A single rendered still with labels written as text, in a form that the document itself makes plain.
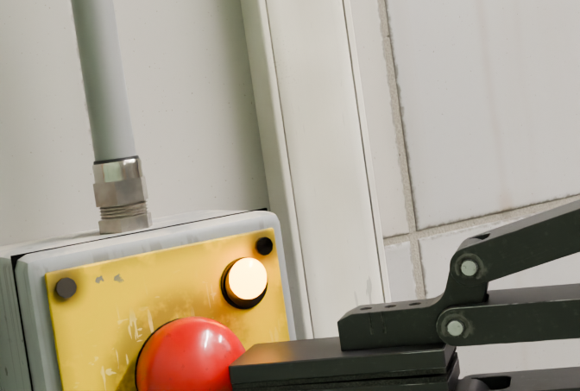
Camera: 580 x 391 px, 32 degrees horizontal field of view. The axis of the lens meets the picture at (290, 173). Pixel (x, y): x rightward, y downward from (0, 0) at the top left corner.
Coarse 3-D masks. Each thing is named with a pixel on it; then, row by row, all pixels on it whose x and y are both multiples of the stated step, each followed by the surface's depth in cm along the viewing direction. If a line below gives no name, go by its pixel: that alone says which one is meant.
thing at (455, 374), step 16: (448, 368) 32; (304, 384) 32; (320, 384) 32; (336, 384) 32; (352, 384) 32; (368, 384) 32; (384, 384) 32; (400, 384) 31; (416, 384) 31; (432, 384) 31; (448, 384) 31
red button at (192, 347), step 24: (168, 336) 35; (192, 336) 35; (216, 336) 35; (144, 360) 35; (168, 360) 34; (192, 360) 34; (216, 360) 35; (144, 384) 34; (168, 384) 34; (192, 384) 34; (216, 384) 35
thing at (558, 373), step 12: (504, 372) 33; (516, 372) 33; (528, 372) 33; (540, 372) 33; (552, 372) 32; (564, 372) 32; (576, 372) 32; (492, 384) 33; (504, 384) 33; (516, 384) 32; (528, 384) 31; (540, 384) 31; (552, 384) 31; (564, 384) 31; (576, 384) 31
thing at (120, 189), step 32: (96, 0) 38; (96, 32) 38; (96, 64) 38; (96, 96) 38; (96, 128) 39; (128, 128) 39; (96, 160) 39; (128, 160) 39; (96, 192) 39; (128, 192) 39; (128, 224) 39
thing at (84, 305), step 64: (0, 256) 37; (64, 256) 35; (128, 256) 36; (192, 256) 37; (256, 256) 38; (0, 320) 38; (64, 320) 34; (128, 320) 35; (256, 320) 38; (0, 384) 40; (64, 384) 34; (128, 384) 35
